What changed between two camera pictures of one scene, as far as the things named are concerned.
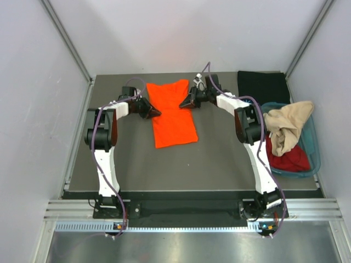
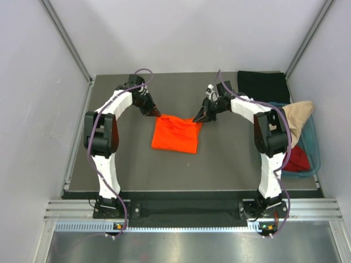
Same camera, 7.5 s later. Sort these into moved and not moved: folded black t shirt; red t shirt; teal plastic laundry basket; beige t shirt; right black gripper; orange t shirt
Moved: orange t shirt; right black gripper
Not moved: folded black t shirt; red t shirt; teal plastic laundry basket; beige t shirt
